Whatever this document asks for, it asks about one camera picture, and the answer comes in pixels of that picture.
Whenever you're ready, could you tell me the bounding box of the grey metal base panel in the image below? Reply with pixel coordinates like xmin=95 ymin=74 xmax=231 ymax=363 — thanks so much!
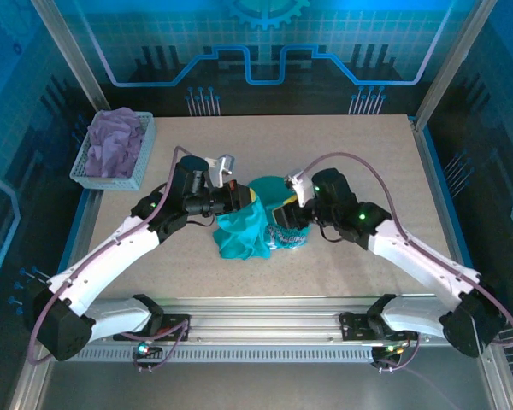
xmin=6 ymin=332 xmax=513 ymax=410

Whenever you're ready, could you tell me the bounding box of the small LED circuit board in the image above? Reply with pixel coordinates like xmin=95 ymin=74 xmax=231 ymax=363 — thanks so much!
xmin=370 ymin=343 xmax=406 ymax=369
xmin=132 ymin=339 xmax=164 ymax=365

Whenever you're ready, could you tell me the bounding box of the left aluminium frame post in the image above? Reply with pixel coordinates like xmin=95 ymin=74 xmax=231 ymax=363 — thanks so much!
xmin=29 ymin=0 xmax=123 ymax=132

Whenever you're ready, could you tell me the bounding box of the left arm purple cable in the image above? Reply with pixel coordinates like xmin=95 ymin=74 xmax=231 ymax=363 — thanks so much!
xmin=27 ymin=145 xmax=192 ymax=373

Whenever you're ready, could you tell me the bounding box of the right aluminium frame post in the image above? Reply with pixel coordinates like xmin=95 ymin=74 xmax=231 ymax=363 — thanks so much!
xmin=413 ymin=0 xmax=498 ymax=129

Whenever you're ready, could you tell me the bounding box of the teal printed t-shirt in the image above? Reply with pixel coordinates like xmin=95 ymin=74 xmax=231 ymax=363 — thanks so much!
xmin=212 ymin=175 xmax=312 ymax=261

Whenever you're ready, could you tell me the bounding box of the right aluminium table side rail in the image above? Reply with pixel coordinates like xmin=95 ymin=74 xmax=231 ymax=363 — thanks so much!
xmin=410 ymin=115 xmax=475 ymax=309

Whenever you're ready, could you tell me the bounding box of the left aluminium table side rail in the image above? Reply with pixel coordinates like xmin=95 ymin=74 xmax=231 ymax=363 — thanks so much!
xmin=62 ymin=187 xmax=106 ymax=309

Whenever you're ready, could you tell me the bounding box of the aluminium frame post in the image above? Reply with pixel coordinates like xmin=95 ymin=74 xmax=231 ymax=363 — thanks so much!
xmin=29 ymin=0 xmax=123 ymax=132
xmin=413 ymin=0 xmax=498 ymax=129

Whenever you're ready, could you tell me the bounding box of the blue table edge trim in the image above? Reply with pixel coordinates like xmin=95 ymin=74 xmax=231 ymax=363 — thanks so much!
xmin=422 ymin=126 xmax=489 ymax=312
xmin=46 ymin=187 xmax=96 ymax=311

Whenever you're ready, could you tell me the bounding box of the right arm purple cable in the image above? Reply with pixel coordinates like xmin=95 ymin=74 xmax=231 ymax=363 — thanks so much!
xmin=299 ymin=152 xmax=513 ymax=373

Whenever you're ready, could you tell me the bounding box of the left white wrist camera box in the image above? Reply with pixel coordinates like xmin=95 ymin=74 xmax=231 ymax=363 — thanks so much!
xmin=203 ymin=155 xmax=236 ymax=188

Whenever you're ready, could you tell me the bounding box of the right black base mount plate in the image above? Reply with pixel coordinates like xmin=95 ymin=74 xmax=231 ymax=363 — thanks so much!
xmin=338 ymin=311 xmax=420 ymax=343

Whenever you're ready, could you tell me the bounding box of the slotted grey cable duct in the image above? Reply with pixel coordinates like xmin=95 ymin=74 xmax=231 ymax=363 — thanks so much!
xmin=50 ymin=346 xmax=376 ymax=365

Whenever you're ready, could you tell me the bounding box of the aluminium table side rail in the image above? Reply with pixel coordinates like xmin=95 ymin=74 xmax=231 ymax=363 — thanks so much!
xmin=62 ymin=187 xmax=106 ymax=309
xmin=410 ymin=115 xmax=475 ymax=309

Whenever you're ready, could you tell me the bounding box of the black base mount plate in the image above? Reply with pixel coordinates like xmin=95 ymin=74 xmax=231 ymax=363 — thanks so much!
xmin=153 ymin=313 xmax=192 ymax=343
xmin=338 ymin=311 xmax=420 ymax=343

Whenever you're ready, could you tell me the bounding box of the light blue plastic basket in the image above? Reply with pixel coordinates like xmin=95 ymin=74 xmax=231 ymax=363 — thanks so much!
xmin=69 ymin=111 xmax=157 ymax=191

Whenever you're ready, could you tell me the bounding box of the long aluminium base rail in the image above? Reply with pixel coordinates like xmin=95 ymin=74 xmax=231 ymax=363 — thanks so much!
xmin=38 ymin=296 xmax=497 ymax=345

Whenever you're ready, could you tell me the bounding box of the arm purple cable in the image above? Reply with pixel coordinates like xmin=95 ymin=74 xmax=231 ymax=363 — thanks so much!
xmin=299 ymin=152 xmax=513 ymax=373
xmin=27 ymin=145 xmax=192 ymax=373

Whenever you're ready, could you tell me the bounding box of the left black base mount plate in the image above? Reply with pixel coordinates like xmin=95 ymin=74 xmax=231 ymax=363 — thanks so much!
xmin=153 ymin=313 xmax=192 ymax=343

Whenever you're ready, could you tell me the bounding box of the left blue table edge trim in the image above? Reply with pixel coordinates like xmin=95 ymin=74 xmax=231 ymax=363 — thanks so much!
xmin=46 ymin=187 xmax=96 ymax=311

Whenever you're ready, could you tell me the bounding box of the right blue table edge trim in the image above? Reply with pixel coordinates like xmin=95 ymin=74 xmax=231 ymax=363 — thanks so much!
xmin=422 ymin=126 xmax=489 ymax=312

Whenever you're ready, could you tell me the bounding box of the crumpled purple t-shirt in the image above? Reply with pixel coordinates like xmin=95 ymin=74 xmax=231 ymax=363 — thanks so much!
xmin=84 ymin=107 xmax=146 ymax=179

